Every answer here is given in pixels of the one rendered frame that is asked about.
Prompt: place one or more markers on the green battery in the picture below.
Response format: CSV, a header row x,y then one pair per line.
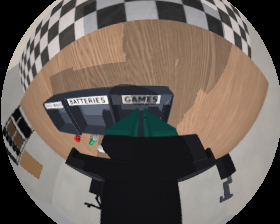
x,y
93,140

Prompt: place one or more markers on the red die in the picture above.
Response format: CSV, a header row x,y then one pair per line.
x,y
77,138

